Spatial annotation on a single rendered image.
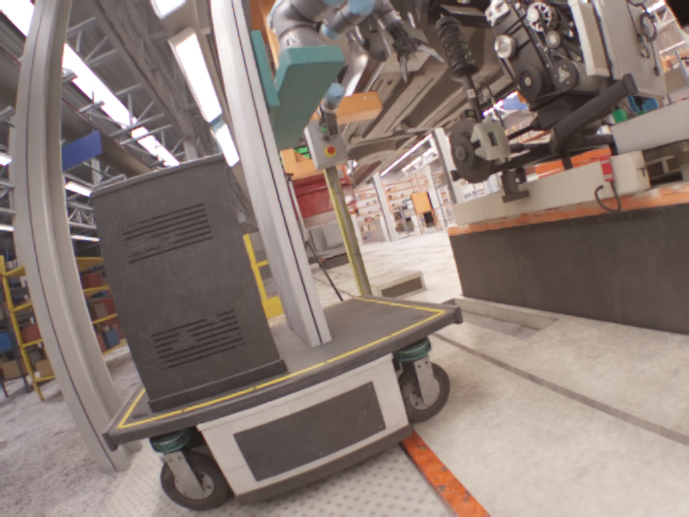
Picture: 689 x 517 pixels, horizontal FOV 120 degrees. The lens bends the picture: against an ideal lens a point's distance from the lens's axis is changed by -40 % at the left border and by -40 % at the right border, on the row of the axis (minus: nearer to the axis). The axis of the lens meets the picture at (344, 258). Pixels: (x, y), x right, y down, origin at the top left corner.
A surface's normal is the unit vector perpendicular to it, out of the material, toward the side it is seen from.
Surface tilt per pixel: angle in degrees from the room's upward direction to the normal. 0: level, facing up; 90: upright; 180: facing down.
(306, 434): 90
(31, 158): 90
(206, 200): 90
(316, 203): 90
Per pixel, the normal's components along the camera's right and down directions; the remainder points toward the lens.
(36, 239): 0.19, 0.00
